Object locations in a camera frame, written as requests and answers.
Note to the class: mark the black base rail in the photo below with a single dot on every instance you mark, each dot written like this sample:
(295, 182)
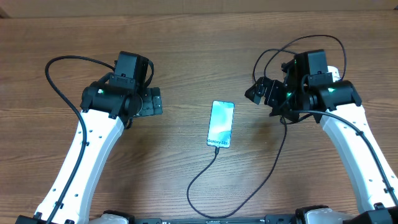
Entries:
(268, 219)

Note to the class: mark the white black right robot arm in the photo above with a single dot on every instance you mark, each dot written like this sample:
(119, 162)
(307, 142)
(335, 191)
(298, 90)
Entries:
(312, 88)

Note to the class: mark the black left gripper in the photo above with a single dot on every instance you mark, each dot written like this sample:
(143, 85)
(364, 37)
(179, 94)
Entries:
(152, 103)

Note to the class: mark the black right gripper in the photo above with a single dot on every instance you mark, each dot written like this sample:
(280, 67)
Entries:
(275, 90)

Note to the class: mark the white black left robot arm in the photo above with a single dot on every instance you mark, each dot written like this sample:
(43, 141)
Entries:
(108, 107)

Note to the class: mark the white power strip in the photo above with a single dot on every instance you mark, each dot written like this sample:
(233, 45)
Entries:
(335, 73)

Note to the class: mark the blue smartphone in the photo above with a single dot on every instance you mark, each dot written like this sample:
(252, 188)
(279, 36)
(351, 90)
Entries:
(220, 126)

